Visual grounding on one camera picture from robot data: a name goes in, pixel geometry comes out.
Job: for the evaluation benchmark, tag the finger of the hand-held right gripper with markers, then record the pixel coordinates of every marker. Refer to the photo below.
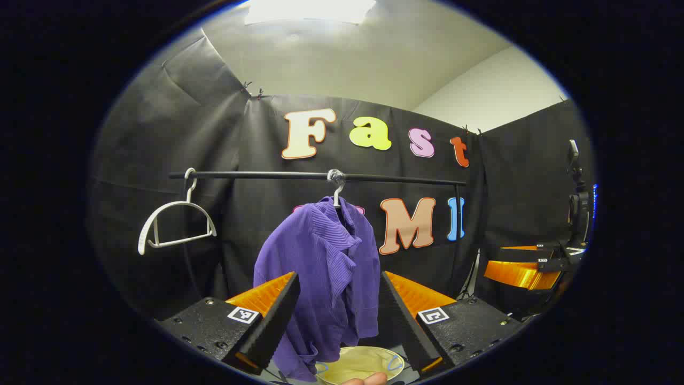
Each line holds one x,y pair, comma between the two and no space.
521,275
526,253

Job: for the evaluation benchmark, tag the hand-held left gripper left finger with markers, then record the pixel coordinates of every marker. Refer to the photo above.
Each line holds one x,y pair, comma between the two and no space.
278,315

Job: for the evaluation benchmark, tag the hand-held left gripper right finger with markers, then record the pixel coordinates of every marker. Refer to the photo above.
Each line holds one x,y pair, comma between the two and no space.
398,315

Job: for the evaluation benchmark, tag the beige round laundry hamper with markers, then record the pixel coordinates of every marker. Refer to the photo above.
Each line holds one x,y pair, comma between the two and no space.
360,361

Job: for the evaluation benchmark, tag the purple ribbed shirt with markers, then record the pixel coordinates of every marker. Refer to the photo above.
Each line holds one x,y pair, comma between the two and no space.
320,256

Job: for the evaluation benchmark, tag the white plastic hanger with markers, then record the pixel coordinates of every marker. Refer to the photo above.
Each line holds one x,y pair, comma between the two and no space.
176,206
337,195

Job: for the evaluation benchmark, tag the clear tape wrap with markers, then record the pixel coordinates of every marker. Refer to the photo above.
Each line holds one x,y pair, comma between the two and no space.
336,176

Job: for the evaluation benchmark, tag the black backdrop cloth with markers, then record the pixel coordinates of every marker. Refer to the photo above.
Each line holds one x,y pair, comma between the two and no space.
256,133

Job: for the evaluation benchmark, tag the ceiling light panel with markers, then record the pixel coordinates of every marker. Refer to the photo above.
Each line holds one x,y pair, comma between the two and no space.
310,9

